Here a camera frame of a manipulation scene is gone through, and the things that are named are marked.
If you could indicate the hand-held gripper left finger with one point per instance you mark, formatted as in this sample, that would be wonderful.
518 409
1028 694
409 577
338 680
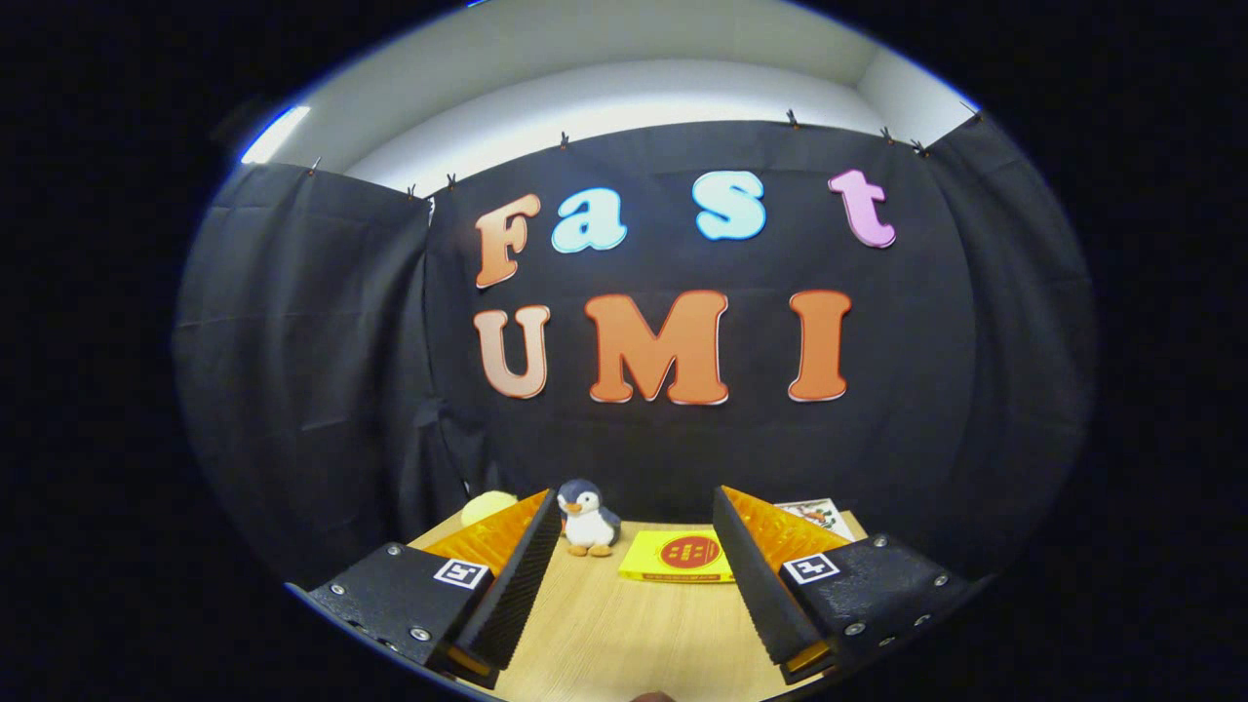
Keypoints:
517 595

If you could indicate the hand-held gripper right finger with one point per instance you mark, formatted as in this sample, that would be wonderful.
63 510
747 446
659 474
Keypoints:
756 595

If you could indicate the yellow book with red circle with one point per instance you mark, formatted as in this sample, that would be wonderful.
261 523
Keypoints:
673 558

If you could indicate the yellow bun toy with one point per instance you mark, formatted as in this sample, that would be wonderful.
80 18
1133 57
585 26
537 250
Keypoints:
486 507

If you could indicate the white book with illustrated cover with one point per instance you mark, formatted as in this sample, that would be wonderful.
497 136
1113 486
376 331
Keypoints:
814 512

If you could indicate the penguin plush toy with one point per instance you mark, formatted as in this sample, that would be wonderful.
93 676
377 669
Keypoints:
588 522

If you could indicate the ceiling strip light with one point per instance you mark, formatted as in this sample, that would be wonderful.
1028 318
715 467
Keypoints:
275 135

